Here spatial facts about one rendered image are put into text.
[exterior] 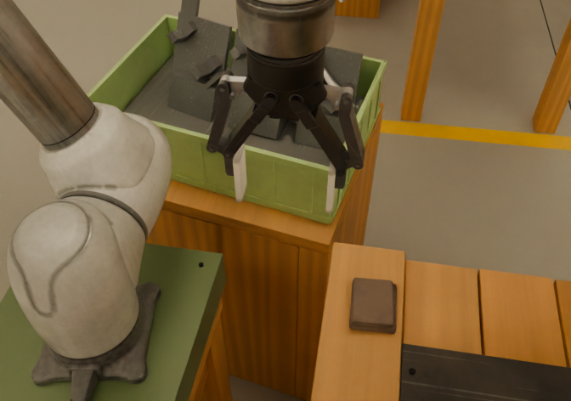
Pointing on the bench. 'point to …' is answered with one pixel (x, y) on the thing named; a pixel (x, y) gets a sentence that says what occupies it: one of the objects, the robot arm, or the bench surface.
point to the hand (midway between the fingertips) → (285, 187)
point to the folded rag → (373, 305)
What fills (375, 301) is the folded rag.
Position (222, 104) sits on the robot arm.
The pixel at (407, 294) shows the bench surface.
